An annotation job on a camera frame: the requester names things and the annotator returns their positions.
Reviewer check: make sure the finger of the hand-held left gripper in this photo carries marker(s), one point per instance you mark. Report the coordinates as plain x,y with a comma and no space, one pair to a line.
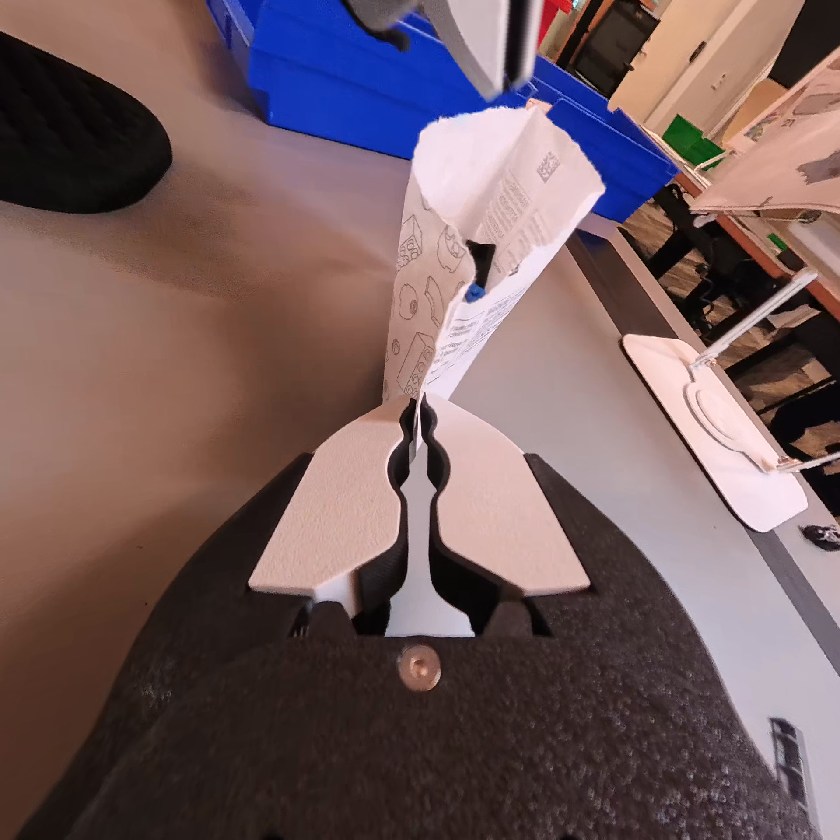
523,33
475,40

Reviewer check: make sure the small flat black piece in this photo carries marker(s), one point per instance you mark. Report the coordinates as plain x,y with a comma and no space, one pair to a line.
792,761

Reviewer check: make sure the white book stand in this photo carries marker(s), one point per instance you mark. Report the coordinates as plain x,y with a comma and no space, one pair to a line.
722,420

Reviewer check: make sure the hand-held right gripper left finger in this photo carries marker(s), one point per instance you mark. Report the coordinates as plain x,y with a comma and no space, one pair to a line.
328,525

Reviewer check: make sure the green box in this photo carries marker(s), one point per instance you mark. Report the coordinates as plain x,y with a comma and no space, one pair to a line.
689,138

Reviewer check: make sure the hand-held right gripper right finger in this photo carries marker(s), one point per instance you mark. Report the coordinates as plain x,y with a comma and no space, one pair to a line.
512,525

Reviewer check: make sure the large printed paper bag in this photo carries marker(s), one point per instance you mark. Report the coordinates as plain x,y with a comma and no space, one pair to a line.
499,197

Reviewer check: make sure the lego instruction booklet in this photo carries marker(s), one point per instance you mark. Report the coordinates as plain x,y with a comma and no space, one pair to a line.
788,145

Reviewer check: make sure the black rough rounded object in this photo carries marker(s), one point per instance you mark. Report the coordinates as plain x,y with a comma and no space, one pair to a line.
66,131

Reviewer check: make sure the small black clip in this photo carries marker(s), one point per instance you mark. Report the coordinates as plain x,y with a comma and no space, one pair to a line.
822,534

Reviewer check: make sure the blue plastic bin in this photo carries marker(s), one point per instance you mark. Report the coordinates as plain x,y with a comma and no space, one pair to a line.
341,79
630,158

